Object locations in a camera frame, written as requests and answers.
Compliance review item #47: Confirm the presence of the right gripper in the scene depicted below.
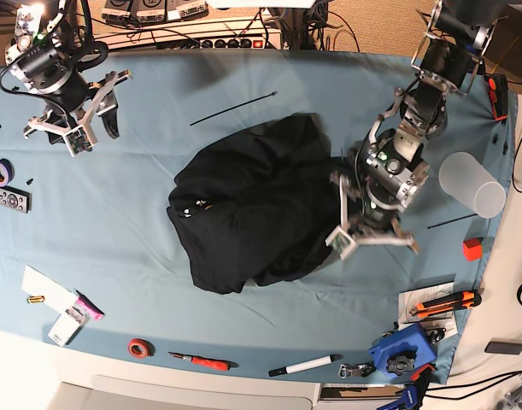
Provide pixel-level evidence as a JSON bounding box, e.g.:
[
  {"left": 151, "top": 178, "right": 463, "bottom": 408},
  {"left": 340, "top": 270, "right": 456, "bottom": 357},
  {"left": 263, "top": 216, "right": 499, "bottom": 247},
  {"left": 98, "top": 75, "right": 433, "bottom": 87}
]
[{"left": 23, "top": 70, "right": 132, "bottom": 156}]

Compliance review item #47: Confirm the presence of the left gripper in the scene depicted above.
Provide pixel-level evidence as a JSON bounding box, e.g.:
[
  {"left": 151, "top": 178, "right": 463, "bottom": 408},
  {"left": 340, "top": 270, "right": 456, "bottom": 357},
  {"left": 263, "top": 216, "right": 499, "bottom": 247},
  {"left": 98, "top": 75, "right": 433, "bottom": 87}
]
[{"left": 326, "top": 148, "right": 427, "bottom": 260}]

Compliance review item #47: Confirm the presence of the black t-shirt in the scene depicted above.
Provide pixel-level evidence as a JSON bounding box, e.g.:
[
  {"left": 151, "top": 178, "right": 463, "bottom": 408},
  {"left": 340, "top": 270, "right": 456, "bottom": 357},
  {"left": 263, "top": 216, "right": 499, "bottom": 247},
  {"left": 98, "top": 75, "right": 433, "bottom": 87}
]
[{"left": 167, "top": 114, "right": 351, "bottom": 295}]

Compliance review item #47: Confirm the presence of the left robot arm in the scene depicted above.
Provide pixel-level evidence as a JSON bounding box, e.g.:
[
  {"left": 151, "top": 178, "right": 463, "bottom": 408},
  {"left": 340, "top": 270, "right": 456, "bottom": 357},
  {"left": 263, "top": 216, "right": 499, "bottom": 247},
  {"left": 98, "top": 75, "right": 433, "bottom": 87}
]
[{"left": 326, "top": 1, "right": 507, "bottom": 259}]

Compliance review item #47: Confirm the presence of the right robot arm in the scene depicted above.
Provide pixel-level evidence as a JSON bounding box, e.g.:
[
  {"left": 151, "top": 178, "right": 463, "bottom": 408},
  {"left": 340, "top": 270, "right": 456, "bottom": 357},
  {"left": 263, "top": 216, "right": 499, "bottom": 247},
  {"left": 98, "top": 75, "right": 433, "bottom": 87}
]
[{"left": 0, "top": 1, "right": 132, "bottom": 156}]

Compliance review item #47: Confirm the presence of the purple tape roll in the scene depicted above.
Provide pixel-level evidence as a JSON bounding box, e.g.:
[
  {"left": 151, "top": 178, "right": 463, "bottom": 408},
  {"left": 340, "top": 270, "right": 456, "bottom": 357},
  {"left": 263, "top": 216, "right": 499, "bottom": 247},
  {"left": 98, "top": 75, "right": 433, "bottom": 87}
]
[{"left": 0, "top": 158, "right": 15, "bottom": 187}]

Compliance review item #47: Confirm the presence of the frosted plastic cup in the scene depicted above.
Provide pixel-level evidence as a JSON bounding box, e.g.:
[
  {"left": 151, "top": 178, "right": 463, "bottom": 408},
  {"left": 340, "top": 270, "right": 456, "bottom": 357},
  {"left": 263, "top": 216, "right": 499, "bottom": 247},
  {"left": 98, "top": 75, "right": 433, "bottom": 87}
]
[{"left": 438, "top": 152, "right": 507, "bottom": 219}]

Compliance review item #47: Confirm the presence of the black remote control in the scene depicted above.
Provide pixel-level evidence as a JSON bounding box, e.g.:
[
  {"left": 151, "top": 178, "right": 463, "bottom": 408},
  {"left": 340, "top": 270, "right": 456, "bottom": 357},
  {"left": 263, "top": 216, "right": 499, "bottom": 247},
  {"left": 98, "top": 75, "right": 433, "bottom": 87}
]
[{"left": 0, "top": 187, "right": 31, "bottom": 214}]

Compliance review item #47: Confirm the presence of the red cube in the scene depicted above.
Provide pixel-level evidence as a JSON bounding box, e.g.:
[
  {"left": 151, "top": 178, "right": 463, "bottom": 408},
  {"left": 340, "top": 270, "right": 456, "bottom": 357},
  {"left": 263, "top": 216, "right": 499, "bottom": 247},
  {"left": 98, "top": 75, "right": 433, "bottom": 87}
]
[{"left": 462, "top": 237, "right": 483, "bottom": 261}]

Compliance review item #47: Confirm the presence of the light blue table cloth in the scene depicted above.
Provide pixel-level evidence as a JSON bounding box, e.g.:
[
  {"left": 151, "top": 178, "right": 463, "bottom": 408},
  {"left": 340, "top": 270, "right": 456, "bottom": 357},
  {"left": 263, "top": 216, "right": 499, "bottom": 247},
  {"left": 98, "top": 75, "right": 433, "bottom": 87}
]
[{"left": 0, "top": 50, "right": 518, "bottom": 378}]

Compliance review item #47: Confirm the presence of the orange black utility knife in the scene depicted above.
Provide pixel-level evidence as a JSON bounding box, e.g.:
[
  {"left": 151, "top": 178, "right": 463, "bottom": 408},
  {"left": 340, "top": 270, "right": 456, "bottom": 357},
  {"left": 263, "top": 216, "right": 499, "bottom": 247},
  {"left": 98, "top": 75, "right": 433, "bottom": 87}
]
[{"left": 409, "top": 290, "right": 482, "bottom": 319}]

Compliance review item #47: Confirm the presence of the paper sheet under knife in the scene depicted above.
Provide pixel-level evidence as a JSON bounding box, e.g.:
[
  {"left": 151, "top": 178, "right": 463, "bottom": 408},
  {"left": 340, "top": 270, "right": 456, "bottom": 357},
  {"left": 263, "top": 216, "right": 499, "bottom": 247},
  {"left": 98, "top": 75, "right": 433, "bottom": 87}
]
[{"left": 397, "top": 282, "right": 458, "bottom": 337}]

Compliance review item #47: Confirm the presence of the blue plastic box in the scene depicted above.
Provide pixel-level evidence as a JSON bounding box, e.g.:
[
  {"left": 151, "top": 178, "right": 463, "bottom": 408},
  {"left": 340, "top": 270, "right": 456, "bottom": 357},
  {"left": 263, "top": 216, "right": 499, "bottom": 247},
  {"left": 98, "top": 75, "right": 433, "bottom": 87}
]
[{"left": 368, "top": 323, "right": 437, "bottom": 380}]

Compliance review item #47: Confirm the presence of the black white marker pen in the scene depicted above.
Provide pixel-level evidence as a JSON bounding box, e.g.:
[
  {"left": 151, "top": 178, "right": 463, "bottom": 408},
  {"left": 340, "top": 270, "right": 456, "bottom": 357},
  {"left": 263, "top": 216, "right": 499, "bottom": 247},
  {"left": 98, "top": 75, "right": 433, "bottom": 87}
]
[{"left": 268, "top": 354, "right": 343, "bottom": 378}]

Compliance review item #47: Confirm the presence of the metal carabiner clip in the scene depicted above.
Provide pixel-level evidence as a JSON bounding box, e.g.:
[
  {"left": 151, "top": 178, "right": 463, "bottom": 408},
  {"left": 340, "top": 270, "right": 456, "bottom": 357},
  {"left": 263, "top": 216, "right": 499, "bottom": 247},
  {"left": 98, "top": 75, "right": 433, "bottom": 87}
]
[{"left": 338, "top": 362, "right": 376, "bottom": 378}]

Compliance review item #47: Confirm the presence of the orange black tool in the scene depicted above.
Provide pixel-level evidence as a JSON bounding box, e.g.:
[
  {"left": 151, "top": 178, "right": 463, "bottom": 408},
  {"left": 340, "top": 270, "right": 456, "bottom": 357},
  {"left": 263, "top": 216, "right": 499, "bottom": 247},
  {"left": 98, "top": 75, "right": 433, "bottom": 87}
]
[{"left": 485, "top": 73, "right": 508, "bottom": 121}]

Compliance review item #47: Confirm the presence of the white paper card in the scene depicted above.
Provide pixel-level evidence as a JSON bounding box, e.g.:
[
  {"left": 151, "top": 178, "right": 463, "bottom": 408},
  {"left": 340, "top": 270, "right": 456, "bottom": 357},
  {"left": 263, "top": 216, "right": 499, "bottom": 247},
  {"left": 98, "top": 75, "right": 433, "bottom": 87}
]
[{"left": 21, "top": 265, "right": 79, "bottom": 313}]

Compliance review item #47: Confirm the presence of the pink package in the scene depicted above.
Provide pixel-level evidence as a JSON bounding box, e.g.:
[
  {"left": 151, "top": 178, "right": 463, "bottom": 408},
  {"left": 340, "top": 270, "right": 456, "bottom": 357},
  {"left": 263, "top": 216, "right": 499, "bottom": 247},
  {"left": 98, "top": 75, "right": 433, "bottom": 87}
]
[{"left": 73, "top": 290, "right": 105, "bottom": 320}]

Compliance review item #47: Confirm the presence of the gold battery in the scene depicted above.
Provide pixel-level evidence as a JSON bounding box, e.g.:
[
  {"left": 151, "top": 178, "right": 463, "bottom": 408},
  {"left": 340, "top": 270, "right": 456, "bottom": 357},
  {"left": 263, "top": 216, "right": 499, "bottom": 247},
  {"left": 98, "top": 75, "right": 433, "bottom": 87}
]
[{"left": 26, "top": 296, "right": 45, "bottom": 304}]

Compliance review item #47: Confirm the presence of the black power strip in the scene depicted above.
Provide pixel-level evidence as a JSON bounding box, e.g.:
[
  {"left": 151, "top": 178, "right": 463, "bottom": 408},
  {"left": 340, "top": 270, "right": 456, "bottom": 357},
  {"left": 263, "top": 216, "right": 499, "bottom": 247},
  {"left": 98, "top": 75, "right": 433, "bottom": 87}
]
[{"left": 155, "top": 36, "right": 278, "bottom": 50}]

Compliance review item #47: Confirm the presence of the black power adapter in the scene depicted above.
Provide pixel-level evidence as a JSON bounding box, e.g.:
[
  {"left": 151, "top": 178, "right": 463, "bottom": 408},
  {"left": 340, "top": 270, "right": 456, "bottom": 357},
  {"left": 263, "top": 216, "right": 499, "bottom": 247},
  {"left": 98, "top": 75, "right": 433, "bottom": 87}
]
[{"left": 484, "top": 340, "right": 522, "bottom": 355}]

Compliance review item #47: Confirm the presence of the white small box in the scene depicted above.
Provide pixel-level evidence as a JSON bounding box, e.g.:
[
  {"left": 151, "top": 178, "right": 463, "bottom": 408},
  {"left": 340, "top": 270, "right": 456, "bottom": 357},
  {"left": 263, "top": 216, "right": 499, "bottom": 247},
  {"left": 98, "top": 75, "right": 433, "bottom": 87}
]
[{"left": 48, "top": 313, "right": 88, "bottom": 347}]

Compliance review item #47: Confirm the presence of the blue black clamp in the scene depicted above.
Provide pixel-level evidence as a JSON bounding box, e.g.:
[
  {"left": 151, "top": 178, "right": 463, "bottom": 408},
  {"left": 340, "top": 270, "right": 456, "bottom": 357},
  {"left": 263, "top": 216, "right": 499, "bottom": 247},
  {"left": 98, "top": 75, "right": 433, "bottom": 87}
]
[{"left": 378, "top": 364, "right": 436, "bottom": 410}]

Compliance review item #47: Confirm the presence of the red screwdriver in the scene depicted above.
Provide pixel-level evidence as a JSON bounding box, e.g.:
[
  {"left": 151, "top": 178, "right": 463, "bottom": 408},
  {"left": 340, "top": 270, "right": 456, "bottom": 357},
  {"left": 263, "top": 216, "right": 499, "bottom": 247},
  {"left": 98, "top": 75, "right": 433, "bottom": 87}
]
[{"left": 168, "top": 352, "right": 238, "bottom": 372}]

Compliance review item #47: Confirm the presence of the red tape roll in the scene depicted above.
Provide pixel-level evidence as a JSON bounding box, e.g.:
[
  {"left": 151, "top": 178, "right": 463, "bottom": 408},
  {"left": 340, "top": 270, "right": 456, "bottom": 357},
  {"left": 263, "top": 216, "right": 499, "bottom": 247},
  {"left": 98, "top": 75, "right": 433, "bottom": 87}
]
[{"left": 127, "top": 338, "right": 155, "bottom": 359}]

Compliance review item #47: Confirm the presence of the short black cable tie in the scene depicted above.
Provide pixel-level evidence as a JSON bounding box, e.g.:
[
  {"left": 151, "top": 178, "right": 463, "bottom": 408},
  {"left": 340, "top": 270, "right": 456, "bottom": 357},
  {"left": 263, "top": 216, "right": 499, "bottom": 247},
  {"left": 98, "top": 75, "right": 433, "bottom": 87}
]
[{"left": 426, "top": 214, "right": 478, "bottom": 230}]

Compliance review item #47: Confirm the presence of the long black cable tie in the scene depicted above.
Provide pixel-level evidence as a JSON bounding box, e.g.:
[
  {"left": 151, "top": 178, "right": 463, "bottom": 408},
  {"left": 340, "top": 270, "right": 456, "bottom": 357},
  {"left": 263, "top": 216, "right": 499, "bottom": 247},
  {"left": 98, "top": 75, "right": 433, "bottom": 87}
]
[{"left": 189, "top": 91, "right": 278, "bottom": 126}]

